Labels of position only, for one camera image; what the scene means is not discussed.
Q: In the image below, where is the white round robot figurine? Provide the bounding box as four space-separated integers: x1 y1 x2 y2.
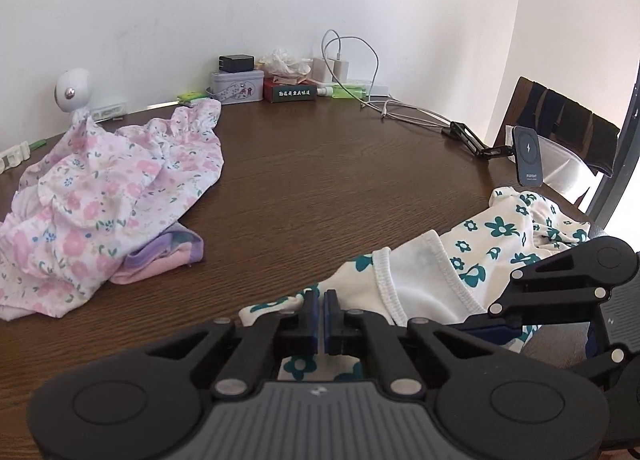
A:
54 68 94 123

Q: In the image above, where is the white charging cable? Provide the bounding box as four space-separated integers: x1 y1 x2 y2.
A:
319 28 380 103
359 95 454 130

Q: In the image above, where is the dark red printed box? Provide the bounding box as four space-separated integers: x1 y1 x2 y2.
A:
262 76 318 103

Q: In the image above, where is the white power strip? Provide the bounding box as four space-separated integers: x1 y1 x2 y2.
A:
344 79 391 97

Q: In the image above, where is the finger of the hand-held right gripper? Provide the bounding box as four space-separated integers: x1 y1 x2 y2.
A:
564 345 633 387
457 249 609 341

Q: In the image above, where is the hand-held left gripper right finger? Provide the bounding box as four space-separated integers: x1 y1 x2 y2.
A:
323 290 497 400

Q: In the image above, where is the black power adapter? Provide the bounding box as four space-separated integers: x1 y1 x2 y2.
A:
218 54 255 74

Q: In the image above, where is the white plastic clip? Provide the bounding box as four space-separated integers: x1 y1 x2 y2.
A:
0 140 31 173

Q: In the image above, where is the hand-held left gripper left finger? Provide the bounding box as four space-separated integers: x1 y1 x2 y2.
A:
144 290 321 400

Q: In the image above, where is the purple pink garment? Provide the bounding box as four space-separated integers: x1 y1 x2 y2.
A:
109 224 205 287

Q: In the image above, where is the printed metal tin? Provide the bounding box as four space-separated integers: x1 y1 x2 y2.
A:
208 69 265 106

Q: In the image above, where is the cream teal-flower garment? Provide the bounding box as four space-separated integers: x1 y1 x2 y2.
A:
239 186 594 382

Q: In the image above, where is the black wireless charger stand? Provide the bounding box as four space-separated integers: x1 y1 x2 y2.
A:
439 120 544 187

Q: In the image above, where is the dark wooden chair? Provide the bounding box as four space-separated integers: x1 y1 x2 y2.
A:
492 75 621 207

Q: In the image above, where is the pink floral garment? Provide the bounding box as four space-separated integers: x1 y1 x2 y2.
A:
0 98 225 321

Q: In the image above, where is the white small gadget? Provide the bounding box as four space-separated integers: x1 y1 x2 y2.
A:
92 99 129 122

